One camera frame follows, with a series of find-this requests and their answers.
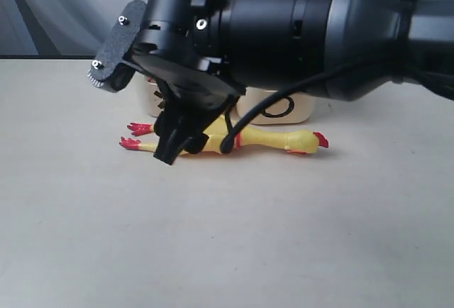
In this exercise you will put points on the cream bin marked O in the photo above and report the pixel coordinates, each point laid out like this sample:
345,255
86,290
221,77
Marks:
295,108

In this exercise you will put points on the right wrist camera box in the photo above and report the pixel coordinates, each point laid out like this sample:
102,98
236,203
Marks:
112,68

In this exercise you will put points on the white backdrop curtain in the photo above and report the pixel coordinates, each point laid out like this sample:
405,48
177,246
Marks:
56,28

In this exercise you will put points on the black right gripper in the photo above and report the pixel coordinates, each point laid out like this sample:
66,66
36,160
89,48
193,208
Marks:
181,48

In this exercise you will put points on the cream bin marked X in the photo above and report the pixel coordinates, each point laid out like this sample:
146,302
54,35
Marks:
150,98

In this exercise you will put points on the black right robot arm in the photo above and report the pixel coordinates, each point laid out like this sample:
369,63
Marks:
334,49

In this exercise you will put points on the yellow rubber chicken back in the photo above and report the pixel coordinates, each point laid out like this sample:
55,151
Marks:
301,141

